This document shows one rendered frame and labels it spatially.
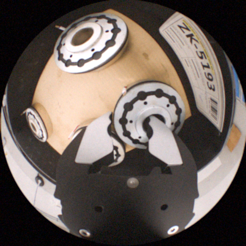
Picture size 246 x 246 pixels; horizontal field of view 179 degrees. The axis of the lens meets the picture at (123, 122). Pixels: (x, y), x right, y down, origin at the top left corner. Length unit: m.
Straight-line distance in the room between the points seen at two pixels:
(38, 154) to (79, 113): 0.21
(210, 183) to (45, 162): 3.06
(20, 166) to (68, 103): 3.39
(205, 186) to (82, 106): 2.95
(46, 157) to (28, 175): 3.15
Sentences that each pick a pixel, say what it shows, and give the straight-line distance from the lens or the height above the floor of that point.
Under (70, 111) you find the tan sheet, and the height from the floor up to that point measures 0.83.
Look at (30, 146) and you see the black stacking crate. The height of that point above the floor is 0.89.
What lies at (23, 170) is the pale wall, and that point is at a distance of 3.46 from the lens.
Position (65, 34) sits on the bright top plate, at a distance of 0.15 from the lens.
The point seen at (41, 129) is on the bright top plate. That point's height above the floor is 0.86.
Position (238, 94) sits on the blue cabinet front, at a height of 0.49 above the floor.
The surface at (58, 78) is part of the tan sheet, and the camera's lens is 0.17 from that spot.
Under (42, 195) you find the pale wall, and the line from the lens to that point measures 3.51.
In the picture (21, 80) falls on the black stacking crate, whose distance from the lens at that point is 0.20.
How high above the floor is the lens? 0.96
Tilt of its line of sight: 58 degrees down
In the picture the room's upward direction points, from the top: 177 degrees counter-clockwise
